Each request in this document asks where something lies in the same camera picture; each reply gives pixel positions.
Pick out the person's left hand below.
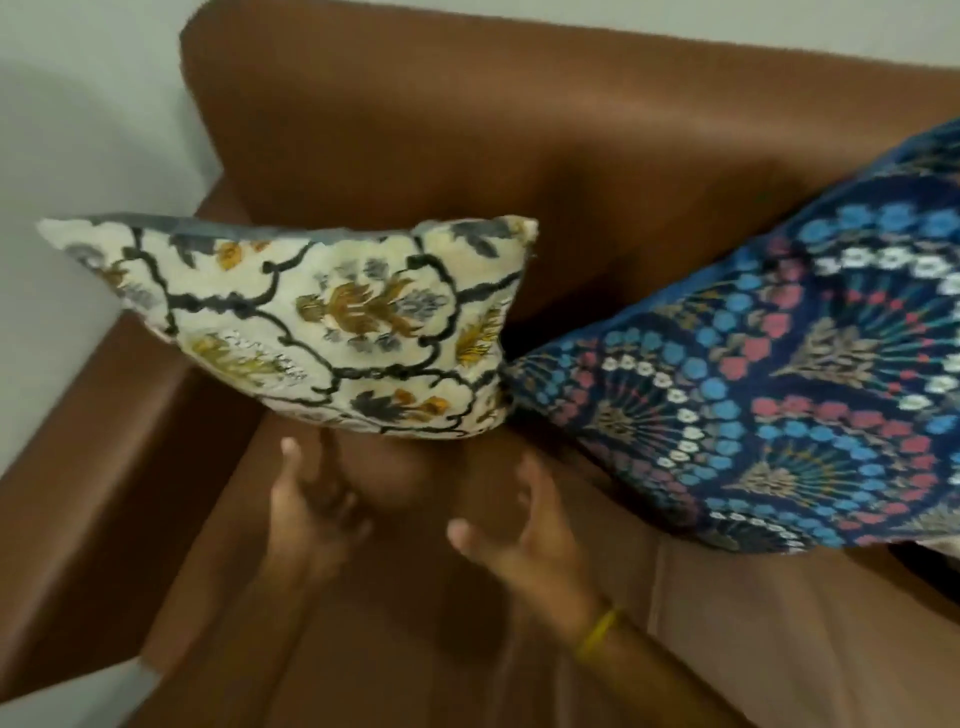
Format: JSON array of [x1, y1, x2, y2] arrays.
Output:
[[259, 435, 374, 588]]

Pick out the blue patterned cushion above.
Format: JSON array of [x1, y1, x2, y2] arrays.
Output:
[[501, 118, 960, 558]]

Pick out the person's right hand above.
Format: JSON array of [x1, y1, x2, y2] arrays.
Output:
[[447, 452, 610, 654]]

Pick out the yellow wristband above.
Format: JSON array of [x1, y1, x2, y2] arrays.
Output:
[[574, 607, 621, 664]]

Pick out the person's left forearm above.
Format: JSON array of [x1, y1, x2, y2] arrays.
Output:
[[153, 573, 331, 728]]

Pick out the brown sofa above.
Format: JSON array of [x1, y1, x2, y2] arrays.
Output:
[[0, 0, 960, 728]]

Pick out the cream floral cushion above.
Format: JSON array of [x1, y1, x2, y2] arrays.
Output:
[[36, 214, 540, 438]]

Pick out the person's right forearm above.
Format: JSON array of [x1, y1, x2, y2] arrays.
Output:
[[576, 609, 759, 728]]

